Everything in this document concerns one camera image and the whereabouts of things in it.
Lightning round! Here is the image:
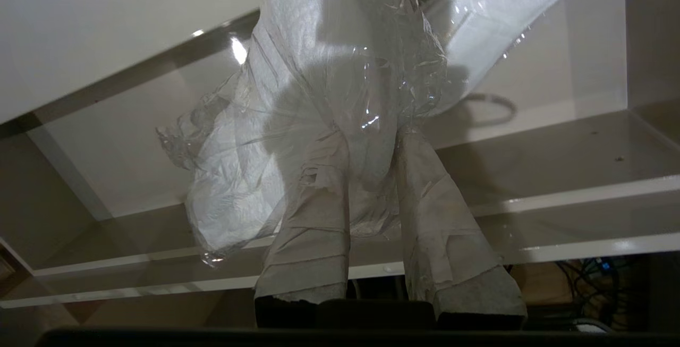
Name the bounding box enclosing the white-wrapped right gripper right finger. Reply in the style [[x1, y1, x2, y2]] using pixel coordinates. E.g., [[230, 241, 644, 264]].
[[396, 126, 528, 330]]

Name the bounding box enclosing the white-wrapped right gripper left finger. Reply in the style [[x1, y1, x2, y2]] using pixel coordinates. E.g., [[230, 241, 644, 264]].
[[254, 129, 352, 327]]

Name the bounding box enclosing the white disposable slipper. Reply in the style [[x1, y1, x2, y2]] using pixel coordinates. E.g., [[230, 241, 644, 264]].
[[186, 124, 292, 256], [250, 0, 601, 215]]

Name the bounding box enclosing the glossy white drawer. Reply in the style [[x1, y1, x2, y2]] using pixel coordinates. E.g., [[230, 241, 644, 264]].
[[0, 0, 680, 310]]

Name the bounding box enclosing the glossy white cabinet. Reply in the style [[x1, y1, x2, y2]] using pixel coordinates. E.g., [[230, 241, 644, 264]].
[[0, 0, 266, 124]]

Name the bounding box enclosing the dark cable bundle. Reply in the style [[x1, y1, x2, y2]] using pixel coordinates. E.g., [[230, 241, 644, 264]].
[[552, 257, 635, 332]]

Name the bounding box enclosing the black ring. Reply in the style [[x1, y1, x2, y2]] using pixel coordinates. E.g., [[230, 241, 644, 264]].
[[461, 94, 517, 126]]

